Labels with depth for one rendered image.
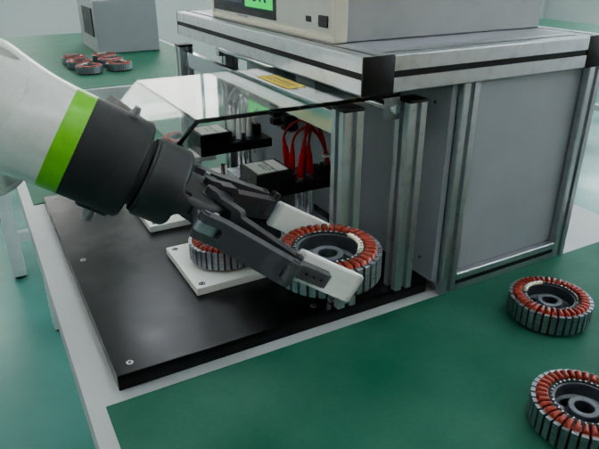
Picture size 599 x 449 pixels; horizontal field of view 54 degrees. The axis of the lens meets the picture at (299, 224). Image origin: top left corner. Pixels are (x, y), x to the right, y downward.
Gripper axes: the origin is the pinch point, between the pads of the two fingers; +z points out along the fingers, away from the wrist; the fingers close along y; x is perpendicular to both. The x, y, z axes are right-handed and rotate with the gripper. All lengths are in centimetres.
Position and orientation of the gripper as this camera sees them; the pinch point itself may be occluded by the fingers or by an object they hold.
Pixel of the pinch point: (324, 253)
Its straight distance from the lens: 60.9
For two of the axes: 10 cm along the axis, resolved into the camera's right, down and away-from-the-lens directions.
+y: 2.1, 4.1, -8.9
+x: 5.0, -8.3, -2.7
